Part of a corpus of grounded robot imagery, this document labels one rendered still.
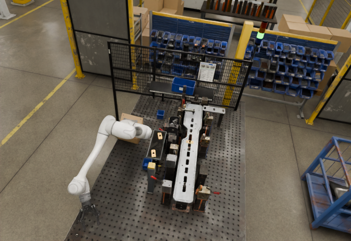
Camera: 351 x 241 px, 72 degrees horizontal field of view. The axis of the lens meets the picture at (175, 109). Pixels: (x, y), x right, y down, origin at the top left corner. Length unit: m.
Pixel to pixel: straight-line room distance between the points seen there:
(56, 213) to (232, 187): 2.17
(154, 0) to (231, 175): 4.87
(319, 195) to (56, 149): 3.86
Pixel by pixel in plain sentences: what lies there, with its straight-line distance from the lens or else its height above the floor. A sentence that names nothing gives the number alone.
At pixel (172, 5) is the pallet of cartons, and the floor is 0.83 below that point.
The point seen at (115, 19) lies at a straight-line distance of 4.45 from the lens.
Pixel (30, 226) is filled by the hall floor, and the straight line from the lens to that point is 3.60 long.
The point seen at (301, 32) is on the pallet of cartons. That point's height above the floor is 1.31.
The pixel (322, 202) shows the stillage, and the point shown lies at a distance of 3.95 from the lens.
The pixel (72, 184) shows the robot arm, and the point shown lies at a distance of 2.06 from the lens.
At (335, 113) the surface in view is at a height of 0.32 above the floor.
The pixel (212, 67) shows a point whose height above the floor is 1.38.
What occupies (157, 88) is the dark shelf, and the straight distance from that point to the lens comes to 3.34.
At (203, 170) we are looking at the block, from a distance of 2.49.
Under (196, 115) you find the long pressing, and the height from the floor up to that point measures 1.00.
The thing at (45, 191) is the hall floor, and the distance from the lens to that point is 3.77.
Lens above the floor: 3.07
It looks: 42 degrees down
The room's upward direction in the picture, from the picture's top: 6 degrees clockwise
